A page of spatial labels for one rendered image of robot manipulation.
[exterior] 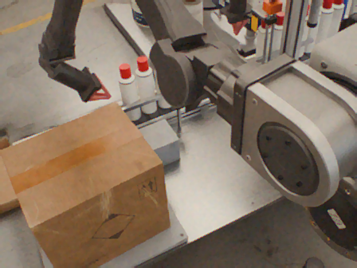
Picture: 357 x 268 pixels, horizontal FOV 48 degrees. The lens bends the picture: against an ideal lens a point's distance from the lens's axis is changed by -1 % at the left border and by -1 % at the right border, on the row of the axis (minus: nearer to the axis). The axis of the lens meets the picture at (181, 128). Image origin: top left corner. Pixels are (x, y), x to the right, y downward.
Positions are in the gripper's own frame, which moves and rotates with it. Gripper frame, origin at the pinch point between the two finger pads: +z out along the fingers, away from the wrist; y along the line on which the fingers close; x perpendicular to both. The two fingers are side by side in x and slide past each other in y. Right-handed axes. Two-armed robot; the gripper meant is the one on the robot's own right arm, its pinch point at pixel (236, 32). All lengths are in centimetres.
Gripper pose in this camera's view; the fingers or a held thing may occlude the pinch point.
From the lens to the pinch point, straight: 144.5
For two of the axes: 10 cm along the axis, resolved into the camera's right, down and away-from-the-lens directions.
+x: 4.7, 6.4, -6.1
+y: -8.8, 3.7, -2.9
